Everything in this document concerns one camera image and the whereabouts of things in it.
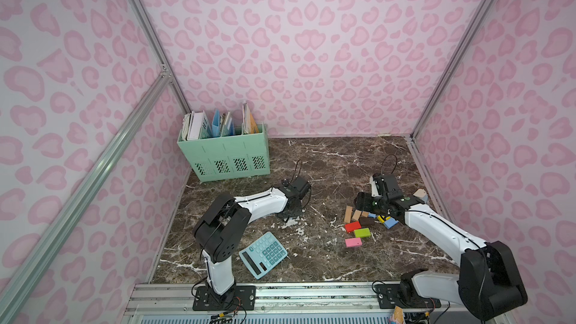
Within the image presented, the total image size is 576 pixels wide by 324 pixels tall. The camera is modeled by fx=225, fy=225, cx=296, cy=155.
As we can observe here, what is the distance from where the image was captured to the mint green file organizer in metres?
0.87

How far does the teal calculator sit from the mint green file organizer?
0.31 meters

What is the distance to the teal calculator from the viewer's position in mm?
784
